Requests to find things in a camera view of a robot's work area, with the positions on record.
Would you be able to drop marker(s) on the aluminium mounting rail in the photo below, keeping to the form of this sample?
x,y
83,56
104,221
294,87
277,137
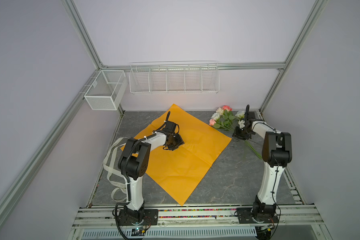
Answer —
x,y
202,216

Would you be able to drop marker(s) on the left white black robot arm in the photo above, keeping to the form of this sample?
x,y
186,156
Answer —
x,y
134,161

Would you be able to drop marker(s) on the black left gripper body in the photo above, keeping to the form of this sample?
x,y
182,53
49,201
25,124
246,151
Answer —
x,y
176,142

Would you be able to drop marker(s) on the orange yellow wrapping paper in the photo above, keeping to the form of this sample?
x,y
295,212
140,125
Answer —
x,y
180,171

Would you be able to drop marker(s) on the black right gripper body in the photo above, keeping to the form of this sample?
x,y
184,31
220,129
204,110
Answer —
x,y
241,133

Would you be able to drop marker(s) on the white vent grille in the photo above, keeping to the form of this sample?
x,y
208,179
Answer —
x,y
171,233

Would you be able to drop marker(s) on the white fake rose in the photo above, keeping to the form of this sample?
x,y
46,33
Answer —
x,y
246,141
240,115

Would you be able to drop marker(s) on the small white mesh basket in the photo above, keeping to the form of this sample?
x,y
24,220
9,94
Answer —
x,y
107,90

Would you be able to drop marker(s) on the small pink fake rose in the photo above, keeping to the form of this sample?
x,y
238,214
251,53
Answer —
x,y
217,124

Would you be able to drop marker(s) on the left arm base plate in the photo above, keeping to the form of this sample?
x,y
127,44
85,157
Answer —
x,y
127,217

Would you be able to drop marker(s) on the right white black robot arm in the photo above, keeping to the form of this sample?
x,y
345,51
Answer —
x,y
276,154

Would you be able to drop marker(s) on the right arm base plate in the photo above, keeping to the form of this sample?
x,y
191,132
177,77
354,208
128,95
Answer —
x,y
249,215

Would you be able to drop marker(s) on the cream printed ribbon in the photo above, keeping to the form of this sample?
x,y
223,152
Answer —
x,y
109,166

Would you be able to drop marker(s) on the long white wire basket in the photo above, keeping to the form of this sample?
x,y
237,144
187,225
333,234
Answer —
x,y
174,77

